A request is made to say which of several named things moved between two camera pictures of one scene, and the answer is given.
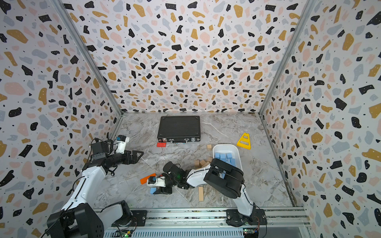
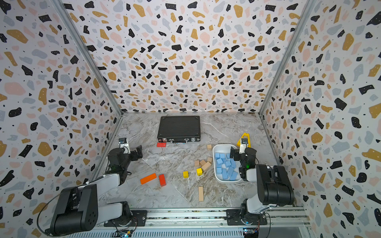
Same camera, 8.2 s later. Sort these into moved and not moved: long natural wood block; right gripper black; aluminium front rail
Moved: right gripper black
Not moved: long natural wood block; aluminium front rail
